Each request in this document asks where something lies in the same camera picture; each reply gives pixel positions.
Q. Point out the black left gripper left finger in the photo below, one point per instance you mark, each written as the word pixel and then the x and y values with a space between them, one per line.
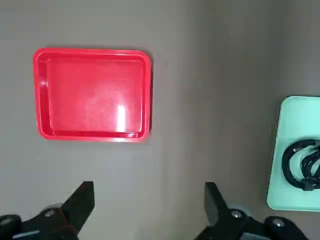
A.
pixel 75 210

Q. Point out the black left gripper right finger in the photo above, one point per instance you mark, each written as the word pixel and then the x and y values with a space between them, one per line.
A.
pixel 217 212

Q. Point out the pale green tray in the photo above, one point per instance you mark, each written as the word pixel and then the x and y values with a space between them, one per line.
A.
pixel 282 197

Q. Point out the red plastic tray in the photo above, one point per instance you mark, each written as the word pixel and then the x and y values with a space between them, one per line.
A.
pixel 95 97

